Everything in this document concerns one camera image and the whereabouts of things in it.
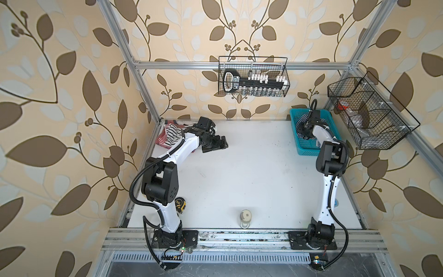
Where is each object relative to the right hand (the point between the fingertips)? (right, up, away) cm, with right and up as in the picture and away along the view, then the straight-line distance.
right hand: (303, 130), depth 111 cm
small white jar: (-41, -38, -40) cm, 69 cm away
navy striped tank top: (+14, +7, +1) cm, 16 cm away
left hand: (-54, -8, -21) cm, 58 cm away
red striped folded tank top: (-90, -6, -6) cm, 90 cm away
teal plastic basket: (-2, -11, -12) cm, 16 cm away
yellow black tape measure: (-72, -37, -28) cm, 86 cm away
